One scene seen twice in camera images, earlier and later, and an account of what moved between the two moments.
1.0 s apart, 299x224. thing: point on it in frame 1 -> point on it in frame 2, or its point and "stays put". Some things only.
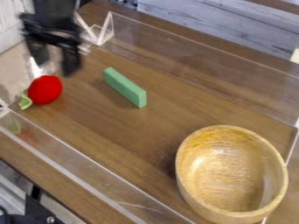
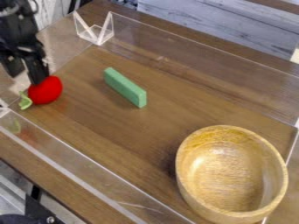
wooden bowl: [231, 174] stays put
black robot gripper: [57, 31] -> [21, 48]
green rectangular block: [126, 87] stays put
